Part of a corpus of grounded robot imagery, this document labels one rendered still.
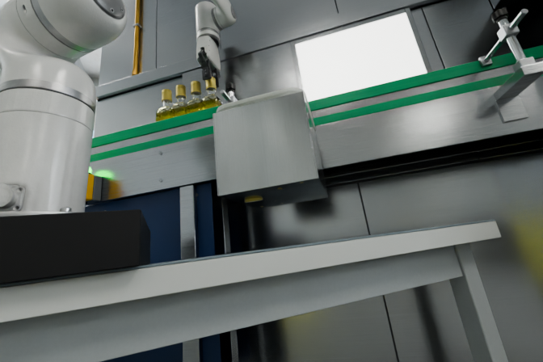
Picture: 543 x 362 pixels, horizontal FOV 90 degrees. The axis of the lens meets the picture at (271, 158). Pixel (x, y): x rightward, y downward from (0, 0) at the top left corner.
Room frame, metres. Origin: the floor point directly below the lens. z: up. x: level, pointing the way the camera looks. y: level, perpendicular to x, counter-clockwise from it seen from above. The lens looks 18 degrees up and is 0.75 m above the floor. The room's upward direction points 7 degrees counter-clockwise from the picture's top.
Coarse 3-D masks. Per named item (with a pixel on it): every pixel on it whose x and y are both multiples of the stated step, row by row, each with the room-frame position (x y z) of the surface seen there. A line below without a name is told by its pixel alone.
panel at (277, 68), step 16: (384, 16) 0.79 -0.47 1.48; (336, 32) 0.83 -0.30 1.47; (416, 32) 0.77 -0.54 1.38; (272, 48) 0.88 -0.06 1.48; (288, 48) 0.87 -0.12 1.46; (224, 64) 0.92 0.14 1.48; (240, 64) 0.91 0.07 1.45; (256, 64) 0.90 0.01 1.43; (272, 64) 0.88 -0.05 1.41; (288, 64) 0.87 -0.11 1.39; (192, 80) 0.96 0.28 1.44; (224, 80) 0.93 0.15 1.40; (240, 80) 0.91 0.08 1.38; (256, 80) 0.90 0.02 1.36; (272, 80) 0.88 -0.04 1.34; (288, 80) 0.87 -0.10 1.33; (240, 96) 0.91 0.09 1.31
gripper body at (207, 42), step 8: (200, 40) 0.77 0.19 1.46; (208, 40) 0.77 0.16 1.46; (216, 40) 0.80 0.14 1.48; (200, 48) 0.77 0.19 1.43; (208, 48) 0.76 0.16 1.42; (216, 48) 0.81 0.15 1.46; (208, 56) 0.76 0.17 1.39; (216, 56) 0.81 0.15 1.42; (200, 64) 0.79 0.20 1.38; (216, 64) 0.81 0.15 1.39
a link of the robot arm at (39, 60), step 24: (24, 0) 0.31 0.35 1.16; (0, 24) 0.33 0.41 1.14; (24, 24) 0.33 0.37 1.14; (0, 48) 0.32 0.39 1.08; (24, 48) 0.35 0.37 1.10; (48, 48) 0.37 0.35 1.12; (72, 48) 0.38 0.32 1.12; (24, 72) 0.31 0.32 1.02; (48, 72) 0.32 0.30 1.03; (72, 72) 0.34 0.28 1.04; (72, 96) 0.34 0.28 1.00
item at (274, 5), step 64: (128, 0) 1.07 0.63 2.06; (192, 0) 0.99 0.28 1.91; (256, 0) 0.92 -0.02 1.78; (320, 0) 0.86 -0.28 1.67; (384, 0) 0.79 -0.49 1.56; (448, 0) 0.77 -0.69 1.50; (128, 64) 1.06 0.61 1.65; (192, 64) 0.96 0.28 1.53; (448, 64) 0.78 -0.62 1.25; (384, 192) 0.85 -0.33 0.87; (448, 192) 0.81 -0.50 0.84; (512, 192) 0.77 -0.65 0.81
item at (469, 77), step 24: (528, 48) 0.58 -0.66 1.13; (432, 72) 0.62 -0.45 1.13; (456, 72) 0.61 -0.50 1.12; (480, 72) 0.60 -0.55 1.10; (504, 72) 0.59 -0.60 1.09; (336, 96) 0.68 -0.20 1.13; (360, 96) 0.67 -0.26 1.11; (384, 96) 0.66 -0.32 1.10; (408, 96) 0.64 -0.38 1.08; (432, 96) 0.63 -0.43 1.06; (336, 120) 0.68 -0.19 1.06
